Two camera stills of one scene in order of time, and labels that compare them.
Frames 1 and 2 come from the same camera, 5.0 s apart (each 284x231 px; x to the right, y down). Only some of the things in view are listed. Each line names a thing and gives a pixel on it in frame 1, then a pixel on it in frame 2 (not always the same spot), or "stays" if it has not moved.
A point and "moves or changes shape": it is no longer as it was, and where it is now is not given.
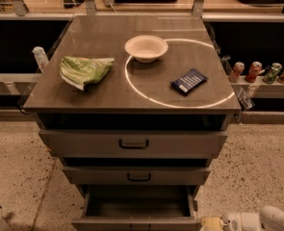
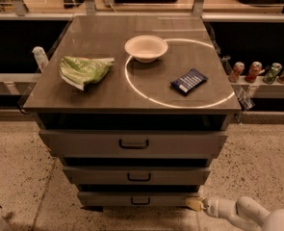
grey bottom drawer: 138,208 moves or changes shape
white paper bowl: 145,48 stays
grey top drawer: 133,143 stays
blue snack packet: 189,81 stays
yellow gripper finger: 210,223 -> 194,203
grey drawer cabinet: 136,108 stays
